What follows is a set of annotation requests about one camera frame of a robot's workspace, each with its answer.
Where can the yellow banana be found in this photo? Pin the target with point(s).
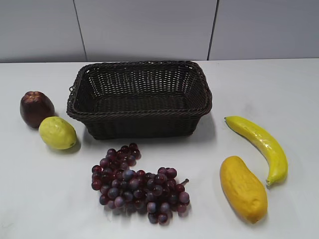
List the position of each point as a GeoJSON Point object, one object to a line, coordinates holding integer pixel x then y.
{"type": "Point", "coordinates": [266, 144]}

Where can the dark woven wicker basket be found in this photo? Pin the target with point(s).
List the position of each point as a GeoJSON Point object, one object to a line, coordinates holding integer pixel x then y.
{"type": "Point", "coordinates": [144, 99]}

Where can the purple grape bunch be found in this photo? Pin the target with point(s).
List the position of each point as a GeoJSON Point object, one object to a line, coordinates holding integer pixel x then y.
{"type": "Point", "coordinates": [121, 188]}

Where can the yellow green lemon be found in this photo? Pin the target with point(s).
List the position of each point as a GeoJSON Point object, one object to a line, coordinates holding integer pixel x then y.
{"type": "Point", "coordinates": [57, 133]}

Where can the orange yellow mango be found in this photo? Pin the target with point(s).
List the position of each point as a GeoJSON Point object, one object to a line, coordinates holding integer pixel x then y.
{"type": "Point", "coordinates": [243, 190]}

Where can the dark red apple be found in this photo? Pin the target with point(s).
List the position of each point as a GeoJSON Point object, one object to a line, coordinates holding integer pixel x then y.
{"type": "Point", "coordinates": [35, 106]}

